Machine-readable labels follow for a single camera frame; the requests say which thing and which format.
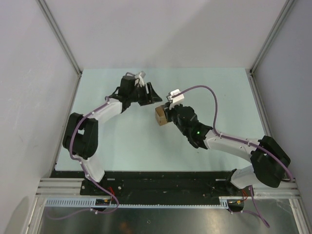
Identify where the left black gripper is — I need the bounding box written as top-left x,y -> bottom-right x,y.
129,82 -> 162,106

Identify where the brown cardboard express box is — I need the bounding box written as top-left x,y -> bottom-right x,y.
155,105 -> 170,126

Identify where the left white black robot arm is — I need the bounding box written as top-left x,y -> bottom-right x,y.
62,71 -> 162,195

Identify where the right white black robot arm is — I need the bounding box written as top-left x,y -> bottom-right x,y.
162,102 -> 291,195

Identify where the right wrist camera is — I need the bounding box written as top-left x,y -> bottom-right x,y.
167,89 -> 184,109

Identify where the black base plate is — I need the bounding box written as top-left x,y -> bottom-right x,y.
51,171 -> 251,214

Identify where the right aluminium side rail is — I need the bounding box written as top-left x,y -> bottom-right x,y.
246,69 -> 273,137

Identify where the left aluminium corner post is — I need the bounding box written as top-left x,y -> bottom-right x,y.
36,0 -> 82,78

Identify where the aluminium corner post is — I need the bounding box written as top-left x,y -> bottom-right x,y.
36,0 -> 82,78
249,0 -> 297,74

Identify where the aluminium front rail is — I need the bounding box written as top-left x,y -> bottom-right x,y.
36,178 -> 301,199

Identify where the grey slotted cable duct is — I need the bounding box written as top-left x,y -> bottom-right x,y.
45,196 -> 247,210

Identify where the right aluminium corner post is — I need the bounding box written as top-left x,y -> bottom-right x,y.
249,0 -> 297,74

